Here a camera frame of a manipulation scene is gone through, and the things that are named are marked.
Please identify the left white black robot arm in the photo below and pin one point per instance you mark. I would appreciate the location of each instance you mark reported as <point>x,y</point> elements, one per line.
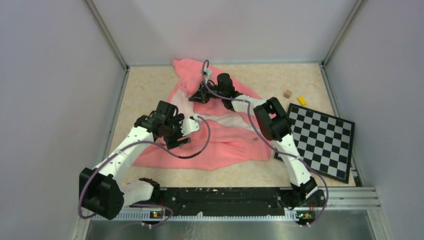
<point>99,187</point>

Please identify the pink zip-up jacket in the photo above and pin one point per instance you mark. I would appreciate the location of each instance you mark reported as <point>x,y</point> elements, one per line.
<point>228,140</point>

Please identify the small yellow block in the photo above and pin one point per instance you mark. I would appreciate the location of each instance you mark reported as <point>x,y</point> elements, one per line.
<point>302,101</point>

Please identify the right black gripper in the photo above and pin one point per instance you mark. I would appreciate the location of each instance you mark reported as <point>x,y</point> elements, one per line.
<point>201,95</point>

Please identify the small wooden cube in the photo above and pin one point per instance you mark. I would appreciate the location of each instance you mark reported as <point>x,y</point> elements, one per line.
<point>287,94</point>

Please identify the black white checkerboard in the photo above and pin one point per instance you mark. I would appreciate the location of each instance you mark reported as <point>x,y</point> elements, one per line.
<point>325,142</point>

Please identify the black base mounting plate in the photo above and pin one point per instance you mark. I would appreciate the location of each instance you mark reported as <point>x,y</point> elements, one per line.
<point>233,201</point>

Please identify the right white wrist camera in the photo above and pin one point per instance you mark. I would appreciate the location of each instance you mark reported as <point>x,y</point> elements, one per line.
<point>207,71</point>

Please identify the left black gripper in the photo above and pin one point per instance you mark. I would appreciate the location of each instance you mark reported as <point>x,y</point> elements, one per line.
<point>173,142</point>

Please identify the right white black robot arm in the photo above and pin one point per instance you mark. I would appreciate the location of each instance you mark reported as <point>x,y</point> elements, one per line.
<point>271,122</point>

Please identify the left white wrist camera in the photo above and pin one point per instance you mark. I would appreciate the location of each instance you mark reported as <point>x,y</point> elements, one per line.
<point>190,125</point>

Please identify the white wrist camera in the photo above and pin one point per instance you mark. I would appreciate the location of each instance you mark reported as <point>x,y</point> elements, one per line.
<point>190,125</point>
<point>207,71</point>

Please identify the aluminium front rail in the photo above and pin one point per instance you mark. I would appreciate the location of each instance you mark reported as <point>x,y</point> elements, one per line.
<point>336,198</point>

